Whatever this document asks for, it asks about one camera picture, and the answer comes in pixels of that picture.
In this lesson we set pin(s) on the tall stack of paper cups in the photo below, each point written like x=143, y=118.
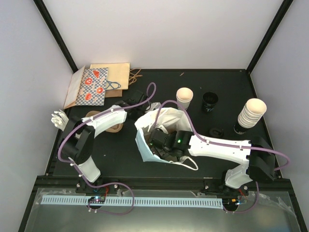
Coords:
x=251, y=113

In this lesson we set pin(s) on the small electronics board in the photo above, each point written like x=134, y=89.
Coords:
x=96, y=199

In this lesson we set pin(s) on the brown kraft paper bag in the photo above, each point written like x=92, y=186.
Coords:
x=113, y=93

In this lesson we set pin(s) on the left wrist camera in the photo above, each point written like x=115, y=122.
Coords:
x=153, y=106

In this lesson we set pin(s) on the black paper cup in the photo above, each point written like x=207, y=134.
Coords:
x=209, y=100

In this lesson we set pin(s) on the tan kraft paper bag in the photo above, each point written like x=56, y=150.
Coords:
x=120, y=75

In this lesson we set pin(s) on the light blue slotted cable duct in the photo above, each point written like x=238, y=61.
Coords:
x=136, y=202

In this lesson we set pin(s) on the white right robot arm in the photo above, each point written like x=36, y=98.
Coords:
x=253, y=165

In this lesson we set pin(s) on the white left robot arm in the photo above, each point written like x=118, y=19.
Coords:
x=76, y=144

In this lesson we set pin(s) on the light blue paper bag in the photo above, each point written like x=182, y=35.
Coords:
x=169, y=120

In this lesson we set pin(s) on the white orange-edged paper bag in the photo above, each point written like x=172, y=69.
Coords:
x=73, y=89

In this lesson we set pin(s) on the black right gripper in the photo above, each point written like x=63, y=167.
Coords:
x=160, y=152

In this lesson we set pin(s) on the blue checkered paper bag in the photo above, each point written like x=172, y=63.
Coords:
x=94, y=84

